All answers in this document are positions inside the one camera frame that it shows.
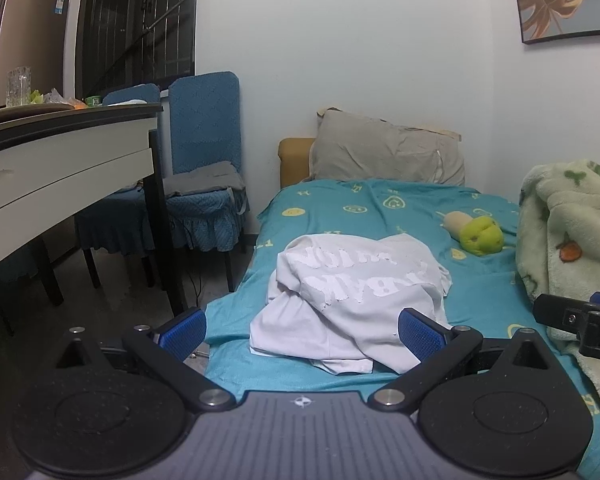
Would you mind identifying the dark barred window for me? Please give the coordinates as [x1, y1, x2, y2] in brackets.
[80, 0, 201, 96]

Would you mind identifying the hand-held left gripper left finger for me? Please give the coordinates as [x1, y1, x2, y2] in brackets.
[55, 307, 238, 413]

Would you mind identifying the grey pillow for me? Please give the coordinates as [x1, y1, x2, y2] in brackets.
[307, 107, 466, 186]

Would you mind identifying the grey cloth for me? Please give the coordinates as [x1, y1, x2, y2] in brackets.
[167, 161, 243, 196]

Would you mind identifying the black cable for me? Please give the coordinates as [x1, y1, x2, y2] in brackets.
[187, 272, 211, 311]

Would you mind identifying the blue covered chair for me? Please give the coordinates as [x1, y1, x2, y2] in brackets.
[165, 71, 251, 293]
[75, 82, 166, 288]

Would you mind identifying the green plush toy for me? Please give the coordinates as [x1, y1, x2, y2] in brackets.
[440, 211, 505, 256]

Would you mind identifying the white table with black top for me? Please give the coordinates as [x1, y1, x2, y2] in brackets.
[0, 102, 186, 336]

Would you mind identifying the clear glass vase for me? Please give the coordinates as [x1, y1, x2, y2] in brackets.
[6, 66, 33, 107]

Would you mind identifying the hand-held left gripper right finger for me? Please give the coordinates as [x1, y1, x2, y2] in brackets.
[367, 307, 551, 416]

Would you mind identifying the yellow headboard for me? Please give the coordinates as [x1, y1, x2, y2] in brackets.
[278, 137, 317, 188]

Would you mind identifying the clear plastic bag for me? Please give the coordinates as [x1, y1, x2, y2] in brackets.
[42, 88, 76, 108]

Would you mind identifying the pale green printed fleece blanket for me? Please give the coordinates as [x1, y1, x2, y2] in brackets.
[515, 160, 600, 416]

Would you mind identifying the silver refrigerator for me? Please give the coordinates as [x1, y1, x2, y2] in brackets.
[0, 0, 71, 108]

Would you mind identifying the bed with teal sheet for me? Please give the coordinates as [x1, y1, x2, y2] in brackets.
[202, 177, 600, 478]

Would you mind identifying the white printed t-shirt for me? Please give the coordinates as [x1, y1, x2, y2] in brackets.
[249, 232, 453, 376]

